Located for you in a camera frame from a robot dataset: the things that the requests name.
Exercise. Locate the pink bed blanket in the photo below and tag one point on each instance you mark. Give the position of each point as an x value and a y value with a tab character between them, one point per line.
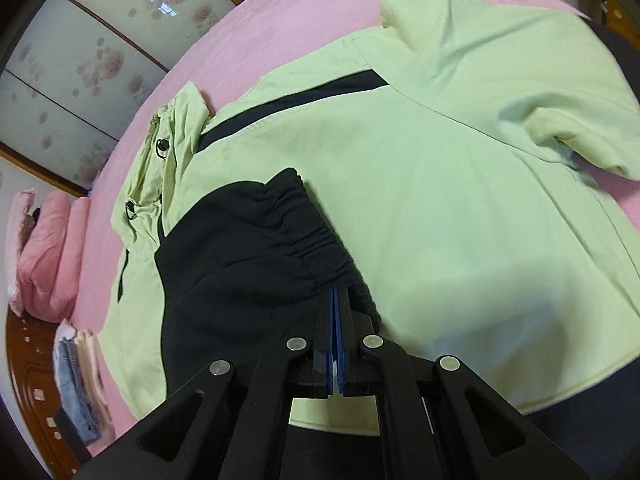
300	25

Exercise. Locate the green and black jacket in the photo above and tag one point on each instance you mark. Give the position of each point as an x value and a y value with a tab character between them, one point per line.
425	185

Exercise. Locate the pink and white pillow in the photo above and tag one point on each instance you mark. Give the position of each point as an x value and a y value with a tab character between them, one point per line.
17	230

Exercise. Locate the stack of folded clothes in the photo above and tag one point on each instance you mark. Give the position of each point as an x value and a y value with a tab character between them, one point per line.
80	375

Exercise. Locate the brown wooden headboard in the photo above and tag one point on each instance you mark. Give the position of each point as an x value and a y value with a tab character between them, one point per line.
35	390

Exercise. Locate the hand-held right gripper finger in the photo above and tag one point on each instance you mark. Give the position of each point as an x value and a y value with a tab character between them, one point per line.
330	340
341	340

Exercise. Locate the floral sliding door wardrobe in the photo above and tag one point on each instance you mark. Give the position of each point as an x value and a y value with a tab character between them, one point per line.
75	60

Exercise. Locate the pink folded quilt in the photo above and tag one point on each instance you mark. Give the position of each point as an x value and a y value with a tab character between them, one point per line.
55	250

